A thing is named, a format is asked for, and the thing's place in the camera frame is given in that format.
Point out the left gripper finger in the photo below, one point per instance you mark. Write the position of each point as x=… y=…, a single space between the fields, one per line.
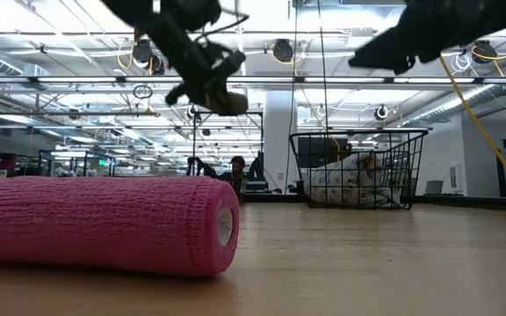
x=215 y=98

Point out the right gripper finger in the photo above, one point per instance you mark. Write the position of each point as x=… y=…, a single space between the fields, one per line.
x=385 y=50

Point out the brown bandage roll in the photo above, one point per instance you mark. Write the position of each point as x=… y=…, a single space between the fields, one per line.
x=237 y=104

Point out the white blue-patterned bandage roll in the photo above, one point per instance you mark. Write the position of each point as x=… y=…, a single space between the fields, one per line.
x=345 y=184

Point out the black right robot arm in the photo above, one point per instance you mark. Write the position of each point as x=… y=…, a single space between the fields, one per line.
x=494 y=17

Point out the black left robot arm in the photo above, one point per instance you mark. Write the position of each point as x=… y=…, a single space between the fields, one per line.
x=161 y=26

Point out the person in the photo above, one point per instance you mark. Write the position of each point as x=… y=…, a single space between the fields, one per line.
x=236 y=169

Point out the black computer monitor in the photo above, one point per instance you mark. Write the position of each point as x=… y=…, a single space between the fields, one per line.
x=319 y=151

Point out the long ceiling light strip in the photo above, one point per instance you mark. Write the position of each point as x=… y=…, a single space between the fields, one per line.
x=81 y=80

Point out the pink bandage roll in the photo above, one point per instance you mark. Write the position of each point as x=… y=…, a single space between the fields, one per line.
x=103 y=224

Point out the distant black station frame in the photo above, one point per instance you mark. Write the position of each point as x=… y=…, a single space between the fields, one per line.
x=194 y=140

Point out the black aluminium table frame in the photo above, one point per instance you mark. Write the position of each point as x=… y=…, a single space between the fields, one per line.
x=477 y=203

